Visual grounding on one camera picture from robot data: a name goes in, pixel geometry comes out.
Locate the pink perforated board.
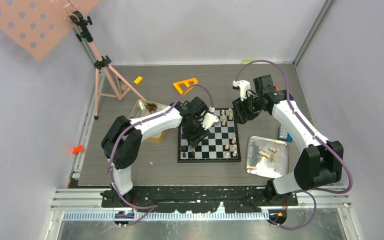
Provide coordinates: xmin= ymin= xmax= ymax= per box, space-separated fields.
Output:
xmin=0 ymin=0 xmax=99 ymax=62

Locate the natural wooden cube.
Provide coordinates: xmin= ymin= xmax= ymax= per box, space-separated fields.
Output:
xmin=120 ymin=84 xmax=128 ymax=92

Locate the gold-rimmed metal tin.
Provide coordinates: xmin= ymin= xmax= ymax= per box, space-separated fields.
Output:
xmin=128 ymin=99 xmax=168 ymax=144

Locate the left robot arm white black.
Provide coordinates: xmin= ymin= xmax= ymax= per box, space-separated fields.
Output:
xmin=100 ymin=97 xmax=220 ymax=207

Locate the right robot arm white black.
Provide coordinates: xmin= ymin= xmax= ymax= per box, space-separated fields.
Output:
xmin=232 ymin=75 xmax=344 ymax=205

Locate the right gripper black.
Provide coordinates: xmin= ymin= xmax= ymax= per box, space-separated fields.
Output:
xmin=232 ymin=92 xmax=266 ymax=125

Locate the black white chessboard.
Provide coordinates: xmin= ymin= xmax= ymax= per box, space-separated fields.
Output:
xmin=177 ymin=107 xmax=242 ymax=163

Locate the pink tripod stand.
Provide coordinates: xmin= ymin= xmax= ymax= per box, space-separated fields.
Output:
xmin=69 ymin=10 xmax=146 ymax=120

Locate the red clip on rail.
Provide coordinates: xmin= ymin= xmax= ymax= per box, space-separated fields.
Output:
xmin=71 ymin=144 xmax=83 ymax=155

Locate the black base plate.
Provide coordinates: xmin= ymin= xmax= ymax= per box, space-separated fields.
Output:
xmin=100 ymin=185 xmax=298 ymax=214

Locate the yellow block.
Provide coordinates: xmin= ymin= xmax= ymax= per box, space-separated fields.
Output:
xmin=134 ymin=76 xmax=143 ymax=85

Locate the dark wooden chess piece pair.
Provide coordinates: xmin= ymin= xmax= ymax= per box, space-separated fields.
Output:
xmin=145 ymin=103 xmax=158 ymax=112

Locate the orange plastic triangle frame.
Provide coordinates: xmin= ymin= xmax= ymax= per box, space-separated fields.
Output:
xmin=173 ymin=78 xmax=199 ymax=95

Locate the silver tin lid tray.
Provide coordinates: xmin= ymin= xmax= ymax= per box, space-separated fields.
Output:
xmin=245 ymin=136 xmax=289 ymax=179

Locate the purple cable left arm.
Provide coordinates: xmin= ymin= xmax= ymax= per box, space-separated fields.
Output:
xmin=106 ymin=83 xmax=215 ymax=227

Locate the light pawn beside tray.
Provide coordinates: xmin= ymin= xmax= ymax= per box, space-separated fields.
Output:
xmin=246 ymin=165 xmax=258 ymax=171

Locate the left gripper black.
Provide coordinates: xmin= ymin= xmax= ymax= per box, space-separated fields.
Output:
xmin=182 ymin=117 xmax=211 ymax=148

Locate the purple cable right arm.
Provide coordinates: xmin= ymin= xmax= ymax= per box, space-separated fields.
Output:
xmin=234 ymin=59 xmax=354 ymax=231

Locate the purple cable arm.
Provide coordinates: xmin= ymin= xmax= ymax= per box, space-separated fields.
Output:
xmin=106 ymin=83 xmax=215 ymax=227
xmin=234 ymin=59 xmax=354 ymax=231

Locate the blue toy brick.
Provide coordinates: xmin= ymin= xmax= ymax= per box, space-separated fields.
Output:
xmin=277 ymin=125 xmax=293 ymax=143

